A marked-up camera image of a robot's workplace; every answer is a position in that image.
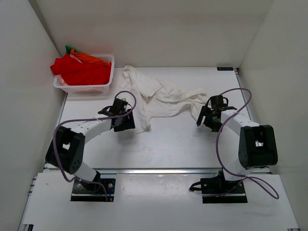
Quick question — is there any white t shirt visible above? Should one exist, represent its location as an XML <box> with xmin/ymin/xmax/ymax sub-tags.
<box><xmin>119</xmin><ymin>65</ymin><xmax>208</xmax><ymax>135</ymax></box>

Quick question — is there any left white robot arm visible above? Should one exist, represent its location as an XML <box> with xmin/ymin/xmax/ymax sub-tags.
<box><xmin>45</xmin><ymin>106</ymin><xmax>135</xmax><ymax>192</ymax></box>

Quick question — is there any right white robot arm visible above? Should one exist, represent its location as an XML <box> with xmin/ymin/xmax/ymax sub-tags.
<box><xmin>197</xmin><ymin>106</ymin><xmax>278</xmax><ymax>193</ymax></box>

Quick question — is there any white plastic laundry basket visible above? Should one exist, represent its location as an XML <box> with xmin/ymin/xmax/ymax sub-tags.
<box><xmin>53</xmin><ymin>54</ymin><xmax>115</xmax><ymax>93</ymax></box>

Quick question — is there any black label on table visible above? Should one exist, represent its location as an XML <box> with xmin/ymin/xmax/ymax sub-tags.
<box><xmin>217</xmin><ymin>67</ymin><xmax>233</xmax><ymax>71</ymax></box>

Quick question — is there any red t shirt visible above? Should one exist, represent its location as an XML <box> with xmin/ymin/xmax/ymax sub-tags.
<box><xmin>50</xmin><ymin>54</ymin><xmax>112</xmax><ymax>86</ymax></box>

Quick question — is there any pink cloth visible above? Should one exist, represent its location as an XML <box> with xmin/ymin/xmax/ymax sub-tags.
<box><xmin>55</xmin><ymin>75</ymin><xmax>68</xmax><ymax>86</ymax></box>

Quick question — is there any orange t shirt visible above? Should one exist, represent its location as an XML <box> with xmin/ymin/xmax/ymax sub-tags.
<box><xmin>70</xmin><ymin>49</ymin><xmax>109</xmax><ymax>64</ymax></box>

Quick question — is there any green cloth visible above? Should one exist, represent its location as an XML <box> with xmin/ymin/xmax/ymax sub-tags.
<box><xmin>65</xmin><ymin>45</ymin><xmax>74</xmax><ymax>54</ymax></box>

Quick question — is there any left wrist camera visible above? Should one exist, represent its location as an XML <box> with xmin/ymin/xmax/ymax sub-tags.
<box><xmin>109</xmin><ymin>98</ymin><xmax>128</xmax><ymax>116</ymax></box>

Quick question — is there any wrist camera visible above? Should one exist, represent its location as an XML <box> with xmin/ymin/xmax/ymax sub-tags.
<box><xmin>109</xmin><ymin>98</ymin><xmax>128</xmax><ymax>116</ymax></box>
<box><xmin>209</xmin><ymin>95</ymin><xmax>229</xmax><ymax>109</ymax></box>

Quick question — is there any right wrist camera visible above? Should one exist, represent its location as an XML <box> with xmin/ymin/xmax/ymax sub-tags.
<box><xmin>209</xmin><ymin>95</ymin><xmax>229</xmax><ymax>109</ymax></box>

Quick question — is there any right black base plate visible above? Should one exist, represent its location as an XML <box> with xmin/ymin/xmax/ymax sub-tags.
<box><xmin>189</xmin><ymin>176</ymin><xmax>248</xmax><ymax>204</ymax></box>

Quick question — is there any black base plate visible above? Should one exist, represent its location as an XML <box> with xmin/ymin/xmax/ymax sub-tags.
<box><xmin>70</xmin><ymin>175</ymin><xmax>116</xmax><ymax>202</ymax></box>
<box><xmin>189</xmin><ymin>176</ymin><xmax>248</xmax><ymax>204</ymax></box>

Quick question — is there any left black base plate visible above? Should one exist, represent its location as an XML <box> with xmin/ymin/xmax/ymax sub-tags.
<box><xmin>70</xmin><ymin>175</ymin><xmax>116</xmax><ymax>202</ymax></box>

